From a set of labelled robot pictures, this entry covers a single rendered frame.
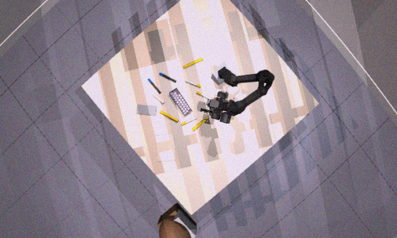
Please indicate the grey keyboard with white letter keys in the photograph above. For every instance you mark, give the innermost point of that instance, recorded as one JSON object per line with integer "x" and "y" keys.
{"x": 180, "y": 101}

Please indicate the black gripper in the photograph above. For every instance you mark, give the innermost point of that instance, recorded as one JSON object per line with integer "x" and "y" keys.
{"x": 216, "y": 113}

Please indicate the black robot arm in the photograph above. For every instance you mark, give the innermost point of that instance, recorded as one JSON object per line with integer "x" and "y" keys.
{"x": 233, "y": 108}

